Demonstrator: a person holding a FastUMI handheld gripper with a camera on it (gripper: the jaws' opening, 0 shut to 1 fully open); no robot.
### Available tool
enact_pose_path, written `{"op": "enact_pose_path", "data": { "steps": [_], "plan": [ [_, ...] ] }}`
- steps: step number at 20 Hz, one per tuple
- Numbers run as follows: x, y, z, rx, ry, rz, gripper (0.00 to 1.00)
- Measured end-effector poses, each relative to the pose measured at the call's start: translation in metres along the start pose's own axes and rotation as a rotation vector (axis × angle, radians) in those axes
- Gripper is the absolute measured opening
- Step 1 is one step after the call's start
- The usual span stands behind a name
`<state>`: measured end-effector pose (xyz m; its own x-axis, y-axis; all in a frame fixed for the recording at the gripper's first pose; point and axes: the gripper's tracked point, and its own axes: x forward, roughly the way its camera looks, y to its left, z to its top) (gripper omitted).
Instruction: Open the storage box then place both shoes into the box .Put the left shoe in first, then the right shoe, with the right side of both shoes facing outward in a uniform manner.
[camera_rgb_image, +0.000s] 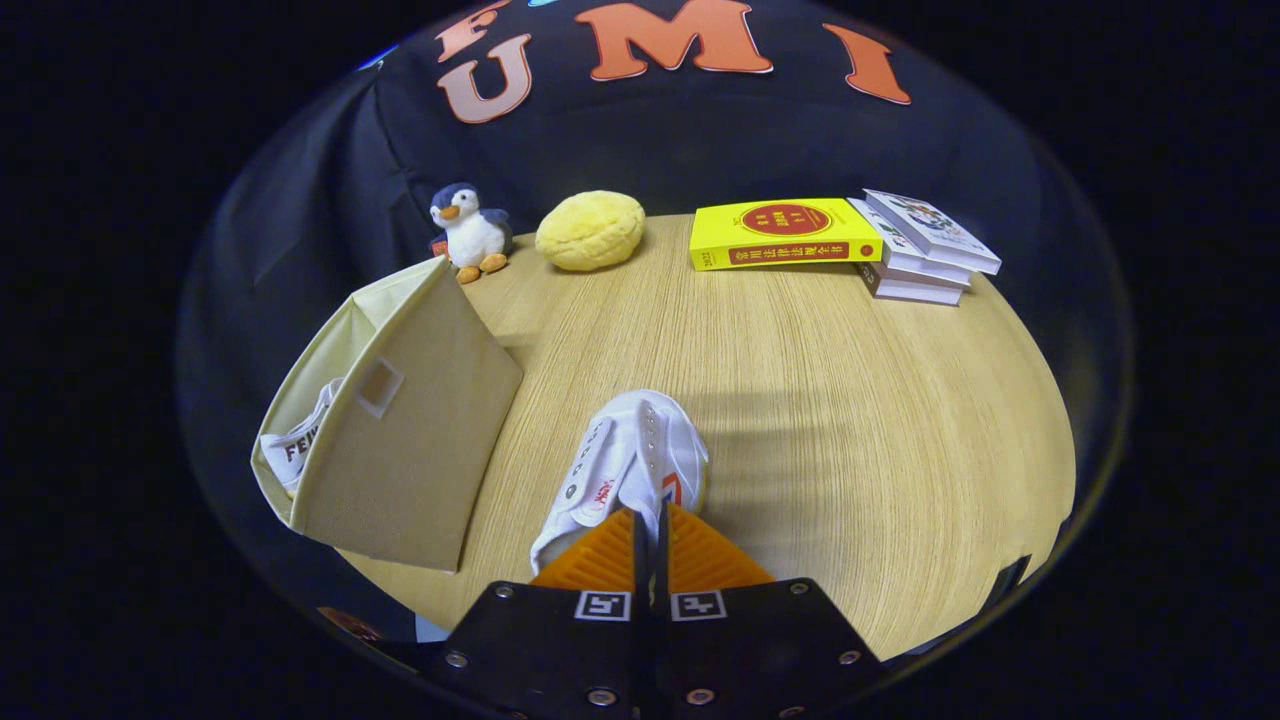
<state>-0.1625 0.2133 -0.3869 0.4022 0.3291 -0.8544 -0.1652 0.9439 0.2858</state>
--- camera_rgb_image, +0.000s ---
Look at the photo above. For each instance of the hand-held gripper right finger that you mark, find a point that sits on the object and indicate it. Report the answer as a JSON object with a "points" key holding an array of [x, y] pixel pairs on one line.
{"points": [[750, 650]]}

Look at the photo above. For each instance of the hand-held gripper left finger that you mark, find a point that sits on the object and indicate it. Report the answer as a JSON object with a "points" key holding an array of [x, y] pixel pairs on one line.
{"points": [[560, 650]]}

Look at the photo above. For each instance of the white canvas shoe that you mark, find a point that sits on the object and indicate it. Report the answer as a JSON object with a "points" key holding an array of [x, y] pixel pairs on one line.
{"points": [[295, 450], [640, 440]]}

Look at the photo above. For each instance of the beige fabric storage box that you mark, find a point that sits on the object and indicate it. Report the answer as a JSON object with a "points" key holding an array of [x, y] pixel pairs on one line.
{"points": [[420, 450]]}

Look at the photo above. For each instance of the yellow book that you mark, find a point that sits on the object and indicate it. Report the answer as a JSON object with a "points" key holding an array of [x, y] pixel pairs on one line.
{"points": [[785, 235]]}

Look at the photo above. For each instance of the yellow round plush cushion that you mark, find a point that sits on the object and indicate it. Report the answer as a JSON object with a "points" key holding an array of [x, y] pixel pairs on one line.
{"points": [[590, 230]]}

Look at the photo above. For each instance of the penguin plush toy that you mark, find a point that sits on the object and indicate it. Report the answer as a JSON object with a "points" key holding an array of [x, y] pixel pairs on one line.
{"points": [[472, 235]]}

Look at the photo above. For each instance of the white illustrated cover book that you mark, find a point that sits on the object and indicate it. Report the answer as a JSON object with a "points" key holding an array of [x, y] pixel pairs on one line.
{"points": [[930, 228]]}

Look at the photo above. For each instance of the black table edge bracket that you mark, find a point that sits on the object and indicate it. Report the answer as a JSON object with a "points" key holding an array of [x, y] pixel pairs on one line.
{"points": [[1010, 578]]}

